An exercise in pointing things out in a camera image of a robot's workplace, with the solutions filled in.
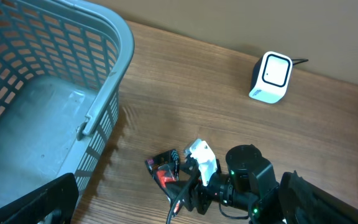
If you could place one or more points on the red black snack packet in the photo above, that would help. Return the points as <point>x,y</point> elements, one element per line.
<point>164,168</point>

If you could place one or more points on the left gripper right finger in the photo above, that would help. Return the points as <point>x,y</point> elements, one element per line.
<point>304,203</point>

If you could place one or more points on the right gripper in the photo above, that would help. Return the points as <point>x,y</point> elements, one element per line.
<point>193,195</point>

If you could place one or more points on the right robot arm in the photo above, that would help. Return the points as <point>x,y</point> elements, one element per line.
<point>249,185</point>

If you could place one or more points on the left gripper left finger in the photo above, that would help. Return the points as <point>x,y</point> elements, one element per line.
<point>54,202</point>

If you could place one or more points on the white barcode scanner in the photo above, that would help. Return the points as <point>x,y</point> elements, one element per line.
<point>270,77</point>

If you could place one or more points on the grey plastic shopping basket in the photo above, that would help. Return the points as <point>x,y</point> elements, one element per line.
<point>61,64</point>

